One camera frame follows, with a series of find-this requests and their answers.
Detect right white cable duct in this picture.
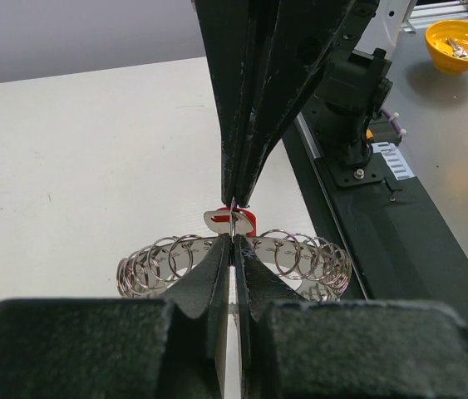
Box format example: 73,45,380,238
372,142,415,180

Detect keys in yellow bowl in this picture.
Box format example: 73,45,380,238
446,37,468,61

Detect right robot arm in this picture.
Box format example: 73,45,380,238
194,1,392,207

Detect yellow bowl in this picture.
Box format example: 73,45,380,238
425,20,468,75

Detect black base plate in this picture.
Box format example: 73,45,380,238
283,109,468,323

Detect metal disc with keyrings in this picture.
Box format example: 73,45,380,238
116,227,351,300

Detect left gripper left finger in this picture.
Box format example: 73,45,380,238
0,234,231,398

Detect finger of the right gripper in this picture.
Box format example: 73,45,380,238
194,1,259,202
235,1,358,208

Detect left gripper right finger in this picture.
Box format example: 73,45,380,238
233,236,468,398

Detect red tag key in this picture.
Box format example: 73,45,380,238
204,198,257,237

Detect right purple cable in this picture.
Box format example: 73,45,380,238
381,107,410,146

